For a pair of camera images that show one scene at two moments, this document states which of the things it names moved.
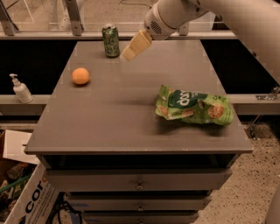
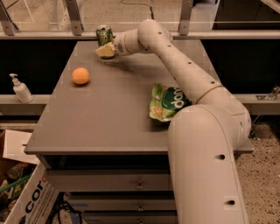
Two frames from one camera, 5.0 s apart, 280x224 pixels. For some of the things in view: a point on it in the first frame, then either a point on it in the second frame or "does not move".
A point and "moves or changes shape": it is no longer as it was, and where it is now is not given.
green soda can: [111, 40] moves or changes shape
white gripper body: [159, 25] → [121, 45]
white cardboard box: [37, 202] does not move
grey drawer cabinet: [101, 142] does not move
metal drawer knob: [140, 186] does not move
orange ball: [80, 75] does not move
